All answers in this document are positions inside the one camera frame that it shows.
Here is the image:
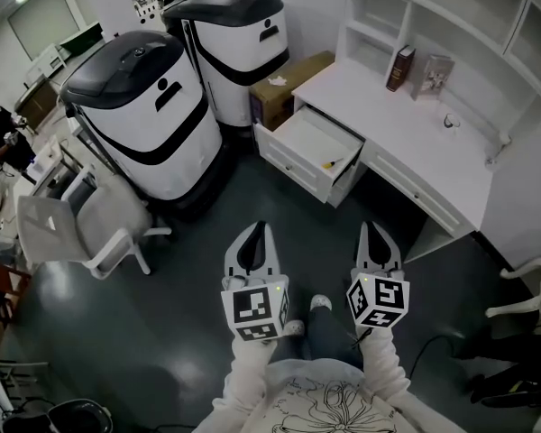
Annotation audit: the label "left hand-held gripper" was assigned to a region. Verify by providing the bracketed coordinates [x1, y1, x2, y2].
[220, 221, 292, 345]

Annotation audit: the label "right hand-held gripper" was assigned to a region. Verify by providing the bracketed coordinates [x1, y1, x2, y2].
[345, 221, 411, 331]

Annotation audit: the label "white drawer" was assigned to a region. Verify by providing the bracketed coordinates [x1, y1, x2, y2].
[252, 104, 366, 206]

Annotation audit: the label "white black robot base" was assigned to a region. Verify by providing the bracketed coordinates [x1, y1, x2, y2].
[59, 29, 225, 223]
[160, 0, 292, 130]

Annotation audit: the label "person's right forearm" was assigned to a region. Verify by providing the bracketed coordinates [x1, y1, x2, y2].
[358, 325, 414, 408]

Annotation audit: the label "person's left forearm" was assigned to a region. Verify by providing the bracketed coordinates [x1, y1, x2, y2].
[223, 331, 280, 419]

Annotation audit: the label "person's left shoe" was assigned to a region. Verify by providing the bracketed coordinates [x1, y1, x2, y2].
[281, 318, 306, 338]

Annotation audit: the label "person's dark trousers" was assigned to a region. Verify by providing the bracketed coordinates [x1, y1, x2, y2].
[297, 305, 366, 369]

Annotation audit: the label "white desk with hutch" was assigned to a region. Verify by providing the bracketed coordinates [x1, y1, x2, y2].
[291, 0, 541, 264]

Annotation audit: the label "white carved chair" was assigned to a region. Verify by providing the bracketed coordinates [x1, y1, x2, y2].
[484, 253, 541, 319]

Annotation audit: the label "person's white printed shirt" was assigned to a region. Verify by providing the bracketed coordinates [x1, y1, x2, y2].
[210, 358, 468, 433]

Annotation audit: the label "black equipment pile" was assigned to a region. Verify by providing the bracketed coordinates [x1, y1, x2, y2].
[453, 309, 541, 406]

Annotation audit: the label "grey book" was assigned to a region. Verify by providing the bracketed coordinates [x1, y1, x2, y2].
[409, 54, 456, 103]

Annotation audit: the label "dark red book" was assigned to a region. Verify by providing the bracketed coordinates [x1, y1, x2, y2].
[385, 44, 417, 93]

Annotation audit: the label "brown cardboard box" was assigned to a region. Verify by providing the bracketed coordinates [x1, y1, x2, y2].
[248, 50, 337, 133]

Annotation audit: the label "white mesh office chair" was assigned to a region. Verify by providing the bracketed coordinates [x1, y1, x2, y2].
[15, 164, 172, 281]

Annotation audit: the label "black round stool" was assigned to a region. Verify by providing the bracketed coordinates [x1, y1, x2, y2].
[2, 397, 115, 433]

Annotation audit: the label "short black cord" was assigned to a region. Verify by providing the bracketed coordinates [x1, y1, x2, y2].
[351, 327, 375, 349]

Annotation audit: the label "black floor cable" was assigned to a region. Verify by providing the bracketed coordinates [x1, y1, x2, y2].
[408, 334, 456, 378]

